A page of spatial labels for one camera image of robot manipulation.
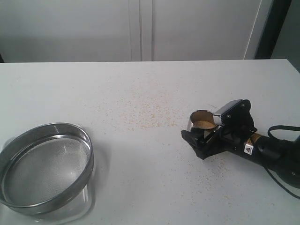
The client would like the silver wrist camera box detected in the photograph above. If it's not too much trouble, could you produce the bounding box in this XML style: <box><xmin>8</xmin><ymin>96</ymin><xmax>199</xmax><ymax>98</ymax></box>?
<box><xmin>213</xmin><ymin>99</ymin><xmax>242</xmax><ymax>126</ymax></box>

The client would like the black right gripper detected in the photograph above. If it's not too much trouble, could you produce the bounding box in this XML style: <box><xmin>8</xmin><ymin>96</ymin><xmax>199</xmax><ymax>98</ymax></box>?
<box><xmin>181</xmin><ymin>99</ymin><xmax>257</xmax><ymax>160</ymax></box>

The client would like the small stainless steel cup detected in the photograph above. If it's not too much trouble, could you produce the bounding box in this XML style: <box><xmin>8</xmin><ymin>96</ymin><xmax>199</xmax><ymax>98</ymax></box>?
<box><xmin>187</xmin><ymin>110</ymin><xmax>218</xmax><ymax>131</ymax></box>

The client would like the dark vertical post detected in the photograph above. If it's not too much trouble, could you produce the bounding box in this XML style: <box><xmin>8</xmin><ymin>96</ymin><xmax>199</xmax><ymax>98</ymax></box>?
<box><xmin>255</xmin><ymin>0</ymin><xmax>292</xmax><ymax>60</ymax></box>

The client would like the round steel mesh sieve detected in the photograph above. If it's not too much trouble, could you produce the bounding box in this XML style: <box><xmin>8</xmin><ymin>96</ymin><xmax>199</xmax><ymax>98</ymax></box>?
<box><xmin>0</xmin><ymin>123</ymin><xmax>94</xmax><ymax>215</ymax></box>

